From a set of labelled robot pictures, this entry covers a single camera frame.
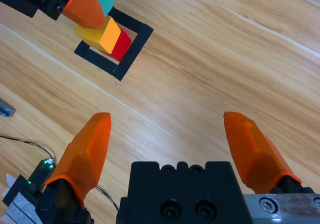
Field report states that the black bracket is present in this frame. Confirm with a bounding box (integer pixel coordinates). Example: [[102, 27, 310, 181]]
[[2, 174, 29, 207]]

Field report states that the red wooden block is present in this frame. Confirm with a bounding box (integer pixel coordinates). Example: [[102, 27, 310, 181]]
[[102, 29, 133, 62]]

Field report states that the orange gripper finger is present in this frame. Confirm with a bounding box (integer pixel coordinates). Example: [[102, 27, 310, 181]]
[[223, 111, 315, 195], [34, 112, 113, 224]]

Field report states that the yellow wooden block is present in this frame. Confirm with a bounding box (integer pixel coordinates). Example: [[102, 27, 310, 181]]
[[74, 15, 123, 55]]

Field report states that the black tape rectangle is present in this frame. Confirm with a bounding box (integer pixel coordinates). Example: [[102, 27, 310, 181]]
[[73, 5, 155, 82]]

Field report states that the aluminium profile piece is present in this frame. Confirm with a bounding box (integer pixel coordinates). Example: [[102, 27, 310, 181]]
[[0, 98, 16, 119]]

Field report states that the thin black wire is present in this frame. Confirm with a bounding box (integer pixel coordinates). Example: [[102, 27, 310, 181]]
[[0, 134, 120, 213]]

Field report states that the circuit board with green leds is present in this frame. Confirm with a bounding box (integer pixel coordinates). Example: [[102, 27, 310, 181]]
[[26, 158, 57, 200]]

